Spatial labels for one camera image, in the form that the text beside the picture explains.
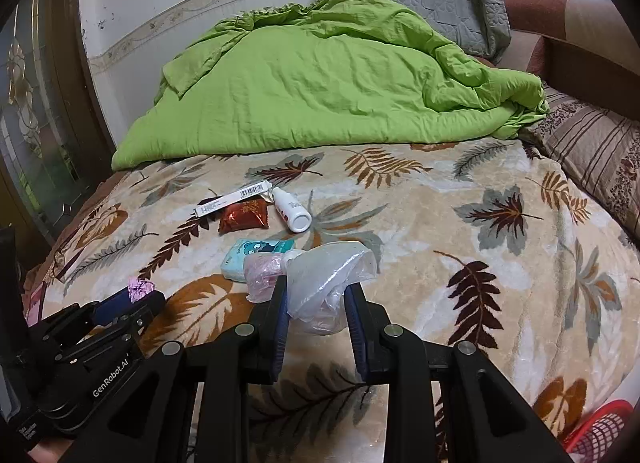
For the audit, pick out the red-brown snack packet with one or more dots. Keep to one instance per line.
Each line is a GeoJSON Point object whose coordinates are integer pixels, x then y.
{"type": "Point", "coordinates": [244, 217]}

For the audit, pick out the red plastic basket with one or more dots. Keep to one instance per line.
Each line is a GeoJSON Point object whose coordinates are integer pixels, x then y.
{"type": "Point", "coordinates": [605, 435]}

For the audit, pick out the pink plastic bag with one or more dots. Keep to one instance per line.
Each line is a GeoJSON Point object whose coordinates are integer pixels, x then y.
{"type": "Point", "coordinates": [262, 275]}

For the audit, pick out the light blue tissue packet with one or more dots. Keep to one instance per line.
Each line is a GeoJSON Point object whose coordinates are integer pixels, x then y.
{"type": "Point", "coordinates": [255, 258]}

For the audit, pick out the purple wrapper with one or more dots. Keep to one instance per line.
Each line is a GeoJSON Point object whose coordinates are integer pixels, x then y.
{"type": "Point", "coordinates": [141, 289]}

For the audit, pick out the brown headboard cushion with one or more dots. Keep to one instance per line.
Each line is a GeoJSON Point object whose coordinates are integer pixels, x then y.
{"type": "Point", "coordinates": [585, 43]}

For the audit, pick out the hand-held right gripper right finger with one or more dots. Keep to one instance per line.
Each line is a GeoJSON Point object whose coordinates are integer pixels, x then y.
{"type": "Point", "coordinates": [357, 338]}

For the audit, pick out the leaf print blanket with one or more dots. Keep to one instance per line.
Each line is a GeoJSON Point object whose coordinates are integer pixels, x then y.
{"type": "Point", "coordinates": [450, 268]}

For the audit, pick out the striped pillow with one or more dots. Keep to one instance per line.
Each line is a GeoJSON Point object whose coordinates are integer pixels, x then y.
{"type": "Point", "coordinates": [595, 153]}

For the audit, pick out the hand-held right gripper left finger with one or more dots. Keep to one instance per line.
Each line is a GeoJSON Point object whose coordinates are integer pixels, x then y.
{"type": "Point", "coordinates": [280, 328]}

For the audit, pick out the white plastic bottle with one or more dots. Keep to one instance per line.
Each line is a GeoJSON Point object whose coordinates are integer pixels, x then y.
{"type": "Point", "coordinates": [292, 213]}

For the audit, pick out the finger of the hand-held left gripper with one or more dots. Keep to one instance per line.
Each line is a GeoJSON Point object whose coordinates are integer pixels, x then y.
{"type": "Point", "coordinates": [125, 330]}
{"type": "Point", "coordinates": [115, 307]}

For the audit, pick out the green quilt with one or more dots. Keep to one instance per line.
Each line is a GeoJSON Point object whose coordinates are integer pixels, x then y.
{"type": "Point", "coordinates": [325, 83]}

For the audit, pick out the long white barcode box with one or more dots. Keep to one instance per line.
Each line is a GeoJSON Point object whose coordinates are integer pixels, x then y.
{"type": "Point", "coordinates": [235, 198]}

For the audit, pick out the wooden door with glass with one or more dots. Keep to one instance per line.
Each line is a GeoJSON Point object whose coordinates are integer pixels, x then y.
{"type": "Point", "coordinates": [40, 118]}

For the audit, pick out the clear plastic bag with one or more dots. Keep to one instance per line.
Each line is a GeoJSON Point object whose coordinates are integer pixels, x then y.
{"type": "Point", "coordinates": [325, 283]}

